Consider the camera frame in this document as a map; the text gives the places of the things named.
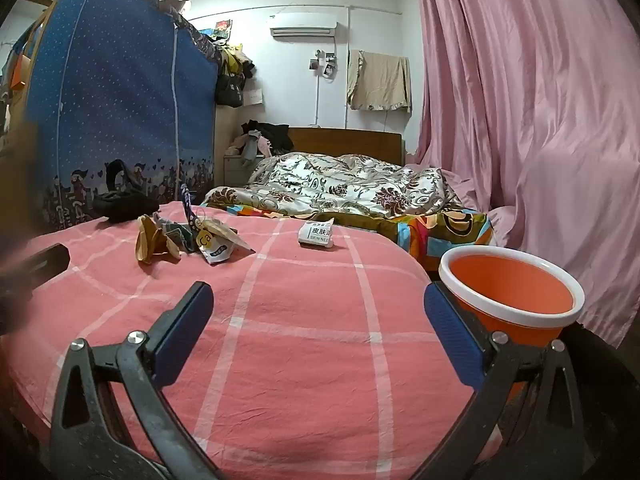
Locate beige hanging towel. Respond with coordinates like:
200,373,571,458
347,50,413,112

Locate pink grey clothes pile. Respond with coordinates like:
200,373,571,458
227,132,273,166

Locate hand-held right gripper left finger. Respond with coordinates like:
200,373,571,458
47,281,215,480

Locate white air conditioner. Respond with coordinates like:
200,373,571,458
270,22,338,38

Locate pink curtain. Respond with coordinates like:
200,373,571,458
410,0,640,351

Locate white snack wrapper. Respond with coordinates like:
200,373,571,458
192,217,256,266

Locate blue fabric wardrobe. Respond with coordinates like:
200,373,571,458
0,0,223,241

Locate orange bucket with white rim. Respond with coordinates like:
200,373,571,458
438,247,586,406

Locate wooden bed headboard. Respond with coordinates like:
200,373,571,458
287,127,405,167

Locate yellow hanging clothes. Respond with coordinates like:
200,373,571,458
222,42,256,78

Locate beige nightstand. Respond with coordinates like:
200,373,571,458
223,154,261,188

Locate blue patterned wrapper strip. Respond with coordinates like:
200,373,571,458
181,184,201,231

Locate white wipe packet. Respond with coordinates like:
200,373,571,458
297,218,336,248

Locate pink checked sheet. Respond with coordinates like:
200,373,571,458
10,200,506,471

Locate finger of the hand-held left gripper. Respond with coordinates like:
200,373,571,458
15,242,71,281

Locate black clothes pile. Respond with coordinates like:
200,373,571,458
241,120,293,153

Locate black hanging bag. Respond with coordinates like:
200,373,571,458
216,72,246,108

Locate grey green packet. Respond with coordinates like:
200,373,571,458
152,212,196,253

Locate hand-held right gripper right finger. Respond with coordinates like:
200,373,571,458
424,282,586,480

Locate wall photo cluster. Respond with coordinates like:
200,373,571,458
309,50,337,81

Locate floral white brown quilt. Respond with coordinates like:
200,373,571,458
202,152,463,218

